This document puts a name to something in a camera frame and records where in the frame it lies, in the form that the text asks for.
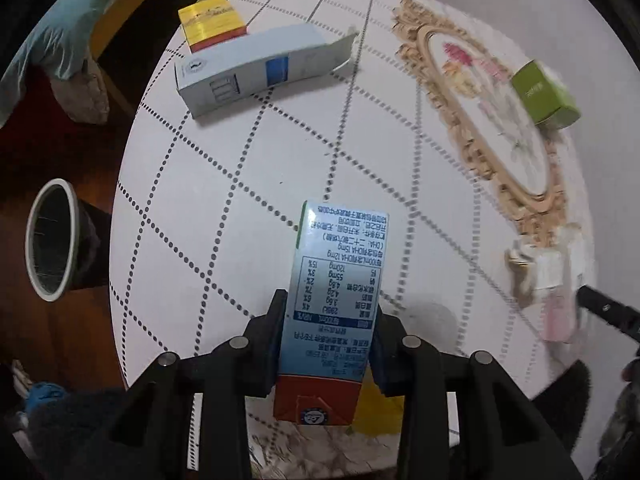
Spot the green white box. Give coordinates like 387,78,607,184
511,60,582,130

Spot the red blue milk carton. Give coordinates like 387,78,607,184
273,200,388,426

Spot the teal blue duvet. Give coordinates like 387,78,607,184
1,0,110,122

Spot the long light blue box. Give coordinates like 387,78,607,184
175,23,359,117

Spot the white barcode box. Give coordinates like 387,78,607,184
533,223,588,344

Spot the white floral tablecloth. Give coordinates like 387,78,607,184
108,0,591,396

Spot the yellow red box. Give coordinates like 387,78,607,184
178,0,247,53

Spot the blue cloth on floor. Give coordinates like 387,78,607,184
25,382,67,415

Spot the black white trash bin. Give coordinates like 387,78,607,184
25,179,112,302

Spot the white paper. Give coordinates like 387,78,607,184
504,236,538,308

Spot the wooden bed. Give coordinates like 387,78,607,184
50,0,145,125

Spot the yellow peel piece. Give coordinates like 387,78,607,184
352,373,405,438

